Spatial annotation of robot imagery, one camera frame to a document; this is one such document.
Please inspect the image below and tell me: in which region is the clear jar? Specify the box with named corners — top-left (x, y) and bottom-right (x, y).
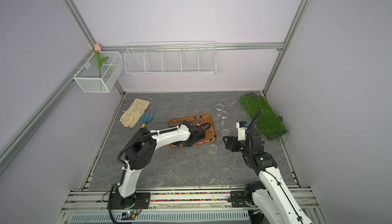
top-left (208, 144), bottom-right (218, 154)

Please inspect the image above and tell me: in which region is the clear plastic jar lid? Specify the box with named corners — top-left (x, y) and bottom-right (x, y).
top-left (221, 129), bottom-right (230, 137)

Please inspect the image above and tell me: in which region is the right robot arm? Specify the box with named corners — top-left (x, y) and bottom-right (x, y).
top-left (223, 110), bottom-right (313, 224)

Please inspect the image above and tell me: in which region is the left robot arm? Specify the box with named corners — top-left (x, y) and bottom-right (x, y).
top-left (107, 121), bottom-right (211, 210)

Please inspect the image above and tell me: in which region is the orange wooden tray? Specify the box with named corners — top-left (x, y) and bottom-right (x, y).
top-left (168, 114), bottom-right (217, 146)

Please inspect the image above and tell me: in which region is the green artificial grass mat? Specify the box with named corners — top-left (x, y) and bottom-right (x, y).
top-left (240, 93), bottom-right (289, 140)

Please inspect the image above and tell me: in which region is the blue garden hand rake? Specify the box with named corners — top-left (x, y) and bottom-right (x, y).
top-left (142, 110), bottom-right (155, 128)

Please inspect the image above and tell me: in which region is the beige work glove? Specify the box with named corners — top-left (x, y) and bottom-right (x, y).
top-left (120, 98), bottom-right (150, 128)

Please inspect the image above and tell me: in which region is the artificial pink tulip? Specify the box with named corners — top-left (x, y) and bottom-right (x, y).
top-left (94, 43), bottom-right (108, 78)

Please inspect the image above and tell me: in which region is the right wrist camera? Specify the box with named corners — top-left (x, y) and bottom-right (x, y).
top-left (236, 121), bottom-right (248, 141)

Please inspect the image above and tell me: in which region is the white wire wall basket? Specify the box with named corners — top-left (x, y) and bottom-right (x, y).
top-left (124, 41), bottom-right (217, 75)

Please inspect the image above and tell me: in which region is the white mesh wall box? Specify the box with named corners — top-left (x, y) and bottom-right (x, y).
top-left (73, 51), bottom-right (125, 93)

